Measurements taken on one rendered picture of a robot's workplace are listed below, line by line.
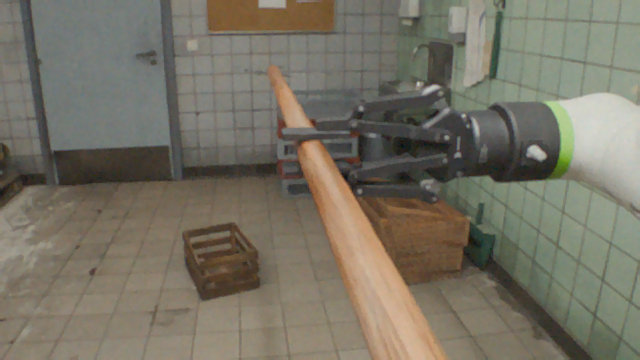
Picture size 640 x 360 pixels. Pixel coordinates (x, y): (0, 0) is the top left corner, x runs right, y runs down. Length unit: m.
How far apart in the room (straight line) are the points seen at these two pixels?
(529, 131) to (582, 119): 0.07
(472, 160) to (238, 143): 3.81
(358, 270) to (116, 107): 4.10
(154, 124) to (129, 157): 0.35
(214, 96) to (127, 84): 0.69
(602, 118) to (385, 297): 0.42
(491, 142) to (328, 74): 3.73
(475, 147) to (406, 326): 0.35
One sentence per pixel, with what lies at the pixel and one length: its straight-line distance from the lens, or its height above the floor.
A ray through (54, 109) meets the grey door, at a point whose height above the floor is 0.64.
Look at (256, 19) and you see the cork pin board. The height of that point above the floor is 1.29.
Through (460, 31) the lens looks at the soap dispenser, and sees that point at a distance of 3.07.
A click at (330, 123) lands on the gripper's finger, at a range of 0.53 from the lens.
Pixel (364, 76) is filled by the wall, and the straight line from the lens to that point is 4.31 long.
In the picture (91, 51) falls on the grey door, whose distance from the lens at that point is 4.32.
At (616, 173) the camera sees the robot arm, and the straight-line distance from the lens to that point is 0.57.
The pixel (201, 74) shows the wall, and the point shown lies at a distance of 4.21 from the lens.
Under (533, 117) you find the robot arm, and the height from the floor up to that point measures 1.23.
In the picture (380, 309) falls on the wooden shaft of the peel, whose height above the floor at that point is 1.21.
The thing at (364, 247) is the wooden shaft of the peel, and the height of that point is 1.21.
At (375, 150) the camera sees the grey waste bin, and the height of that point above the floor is 0.33.
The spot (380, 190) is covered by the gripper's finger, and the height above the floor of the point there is 1.15.
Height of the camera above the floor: 1.33
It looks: 18 degrees down
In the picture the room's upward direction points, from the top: straight up
